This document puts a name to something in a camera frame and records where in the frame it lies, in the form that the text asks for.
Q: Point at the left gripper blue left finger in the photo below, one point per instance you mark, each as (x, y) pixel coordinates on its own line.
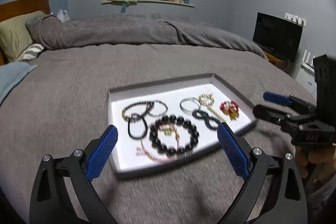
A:
(98, 151)

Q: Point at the grey shallow cardboard box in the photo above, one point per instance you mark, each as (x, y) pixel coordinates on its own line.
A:
(148, 145)

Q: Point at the grey white striped pillow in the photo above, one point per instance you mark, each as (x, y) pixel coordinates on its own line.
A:
(31, 53)

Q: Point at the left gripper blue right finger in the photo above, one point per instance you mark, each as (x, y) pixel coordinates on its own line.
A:
(236, 149)

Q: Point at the black monitor screen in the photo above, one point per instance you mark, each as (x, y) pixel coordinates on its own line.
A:
(279, 37)

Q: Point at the grey rolled duvet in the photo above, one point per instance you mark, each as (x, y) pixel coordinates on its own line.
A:
(133, 29)

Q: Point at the wooden headboard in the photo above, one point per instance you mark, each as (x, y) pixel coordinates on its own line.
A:
(21, 7)

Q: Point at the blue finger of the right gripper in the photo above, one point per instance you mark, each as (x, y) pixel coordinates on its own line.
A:
(289, 101)
(269, 114)

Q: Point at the white router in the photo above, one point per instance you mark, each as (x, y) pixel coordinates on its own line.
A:
(307, 61)

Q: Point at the wooden desk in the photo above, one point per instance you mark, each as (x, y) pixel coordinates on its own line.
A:
(278, 63)

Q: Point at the person right hand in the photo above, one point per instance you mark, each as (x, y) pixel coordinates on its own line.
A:
(325, 157)

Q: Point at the white plastic bag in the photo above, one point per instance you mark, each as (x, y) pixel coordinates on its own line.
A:
(63, 16)

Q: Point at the gold pearl hair clip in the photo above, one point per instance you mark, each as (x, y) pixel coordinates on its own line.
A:
(216, 114)

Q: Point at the olive green pillow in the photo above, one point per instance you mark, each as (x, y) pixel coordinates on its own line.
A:
(15, 38)

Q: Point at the wooden window sill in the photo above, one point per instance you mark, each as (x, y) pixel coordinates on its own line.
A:
(149, 1)

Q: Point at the white wall hook rack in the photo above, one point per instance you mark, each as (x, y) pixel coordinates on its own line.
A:
(295, 19)

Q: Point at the silver thin bangle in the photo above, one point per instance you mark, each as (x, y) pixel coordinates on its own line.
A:
(159, 109)
(188, 105)

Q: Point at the light blue blanket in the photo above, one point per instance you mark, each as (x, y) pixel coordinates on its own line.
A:
(11, 75)

